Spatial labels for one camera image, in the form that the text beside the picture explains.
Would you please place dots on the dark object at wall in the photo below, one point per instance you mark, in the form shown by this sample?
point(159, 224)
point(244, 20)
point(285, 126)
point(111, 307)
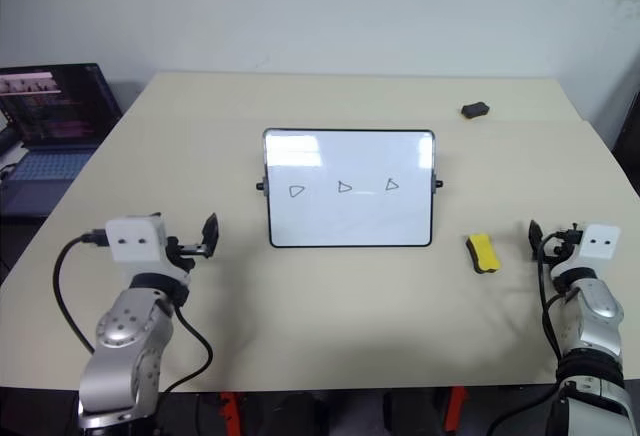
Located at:
point(629, 126)

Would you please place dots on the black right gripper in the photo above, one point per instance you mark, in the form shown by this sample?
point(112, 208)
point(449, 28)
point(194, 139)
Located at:
point(560, 248)

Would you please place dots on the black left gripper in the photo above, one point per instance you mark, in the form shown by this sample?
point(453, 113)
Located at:
point(190, 251)

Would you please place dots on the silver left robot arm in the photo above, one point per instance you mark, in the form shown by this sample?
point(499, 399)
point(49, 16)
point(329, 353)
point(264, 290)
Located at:
point(125, 331)

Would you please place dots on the yellow and black eraser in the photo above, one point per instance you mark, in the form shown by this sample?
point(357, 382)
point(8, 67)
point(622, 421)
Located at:
point(483, 252)

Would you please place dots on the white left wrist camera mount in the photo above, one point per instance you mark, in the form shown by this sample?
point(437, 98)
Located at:
point(135, 243)

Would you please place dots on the red frame part under table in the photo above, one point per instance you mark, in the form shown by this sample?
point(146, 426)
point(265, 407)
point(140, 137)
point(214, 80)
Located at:
point(455, 408)
point(229, 411)

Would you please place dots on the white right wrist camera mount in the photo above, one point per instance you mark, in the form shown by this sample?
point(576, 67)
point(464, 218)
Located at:
point(600, 242)

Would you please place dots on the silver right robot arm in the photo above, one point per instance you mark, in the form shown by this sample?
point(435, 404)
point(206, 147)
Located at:
point(597, 316)

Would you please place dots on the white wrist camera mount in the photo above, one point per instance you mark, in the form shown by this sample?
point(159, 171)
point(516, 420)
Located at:
point(135, 243)
point(600, 242)

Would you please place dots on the small tabletop whiteboard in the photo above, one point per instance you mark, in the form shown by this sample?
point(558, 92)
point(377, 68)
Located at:
point(350, 191)

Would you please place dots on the open blue laptop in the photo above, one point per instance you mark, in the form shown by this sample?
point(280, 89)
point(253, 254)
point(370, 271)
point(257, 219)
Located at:
point(47, 126)

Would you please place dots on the small black object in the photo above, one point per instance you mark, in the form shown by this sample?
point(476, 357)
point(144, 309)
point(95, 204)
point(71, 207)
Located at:
point(474, 109)

